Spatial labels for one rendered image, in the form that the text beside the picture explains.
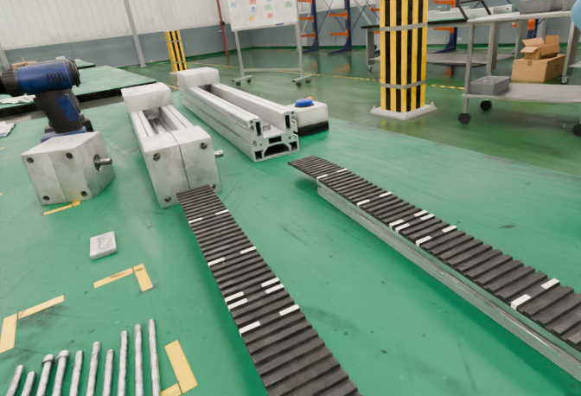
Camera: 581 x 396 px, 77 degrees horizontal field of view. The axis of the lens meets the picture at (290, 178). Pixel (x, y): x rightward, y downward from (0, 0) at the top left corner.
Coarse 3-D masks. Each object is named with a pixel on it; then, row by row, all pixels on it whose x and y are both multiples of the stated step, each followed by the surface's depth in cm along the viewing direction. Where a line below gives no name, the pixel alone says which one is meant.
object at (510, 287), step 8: (520, 272) 30; (528, 272) 30; (536, 272) 31; (504, 280) 30; (512, 280) 30; (520, 280) 30; (528, 280) 29; (536, 280) 29; (544, 280) 30; (488, 288) 29; (496, 288) 29; (504, 288) 29; (512, 288) 29; (520, 288) 29; (528, 288) 29; (496, 296) 29; (504, 296) 28; (512, 296) 28
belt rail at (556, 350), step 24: (360, 216) 46; (384, 240) 42; (408, 240) 38; (432, 264) 36; (456, 288) 33; (480, 288) 31; (504, 312) 30; (528, 336) 28; (552, 336) 26; (552, 360) 26; (576, 360) 25
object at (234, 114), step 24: (192, 96) 115; (216, 96) 116; (240, 96) 93; (216, 120) 96; (240, 120) 72; (264, 120) 82; (288, 120) 73; (240, 144) 77; (264, 144) 71; (288, 144) 74
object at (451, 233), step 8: (440, 232) 37; (448, 232) 37; (456, 232) 37; (464, 232) 37; (424, 240) 36; (432, 240) 36; (440, 240) 36; (448, 240) 36; (424, 248) 35; (432, 248) 35
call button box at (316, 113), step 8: (312, 104) 85; (320, 104) 85; (296, 112) 81; (304, 112) 82; (312, 112) 83; (320, 112) 84; (296, 120) 83; (304, 120) 83; (312, 120) 83; (320, 120) 84; (304, 128) 83; (312, 128) 84; (320, 128) 85; (328, 128) 86
